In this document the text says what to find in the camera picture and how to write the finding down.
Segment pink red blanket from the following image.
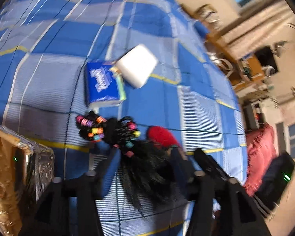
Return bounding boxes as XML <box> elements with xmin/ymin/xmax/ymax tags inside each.
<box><xmin>243</xmin><ymin>123</ymin><xmax>277</xmax><ymax>197</ymax></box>

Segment white sponge block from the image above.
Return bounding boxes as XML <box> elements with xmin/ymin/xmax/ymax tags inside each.
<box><xmin>115</xmin><ymin>44</ymin><xmax>159</xmax><ymax>89</ymax></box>

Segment packages on side table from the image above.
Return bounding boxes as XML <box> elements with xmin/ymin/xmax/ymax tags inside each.
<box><xmin>195</xmin><ymin>4</ymin><xmax>223</xmax><ymax>29</ymax></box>

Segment wooden folding chair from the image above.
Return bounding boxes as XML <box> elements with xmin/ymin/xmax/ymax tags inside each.
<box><xmin>229</xmin><ymin>55</ymin><xmax>265</xmax><ymax>93</ymax></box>

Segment wooden side table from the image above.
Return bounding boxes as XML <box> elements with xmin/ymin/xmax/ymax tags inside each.
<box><xmin>206</xmin><ymin>32</ymin><xmax>237</xmax><ymax>63</ymax></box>

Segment gold ornate tissue box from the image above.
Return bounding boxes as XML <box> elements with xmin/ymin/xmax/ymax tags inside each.
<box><xmin>0</xmin><ymin>125</ymin><xmax>55</xmax><ymax>235</ymax></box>

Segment black wig with beads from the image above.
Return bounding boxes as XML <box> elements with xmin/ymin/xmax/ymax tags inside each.
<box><xmin>76</xmin><ymin>111</ymin><xmax>177</xmax><ymax>211</ymax></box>

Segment red knit hat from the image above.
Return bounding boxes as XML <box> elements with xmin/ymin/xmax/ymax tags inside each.
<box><xmin>147</xmin><ymin>126</ymin><xmax>181</xmax><ymax>148</ymax></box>

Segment blue plaid bed sheet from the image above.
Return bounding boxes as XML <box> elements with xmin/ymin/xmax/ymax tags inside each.
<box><xmin>0</xmin><ymin>0</ymin><xmax>248</xmax><ymax>235</ymax></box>

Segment blue tissue pack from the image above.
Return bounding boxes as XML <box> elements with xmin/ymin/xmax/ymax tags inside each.
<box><xmin>85</xmin><ymin>61</ymin><xmax>126</xmax><ymax>110</ymax></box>

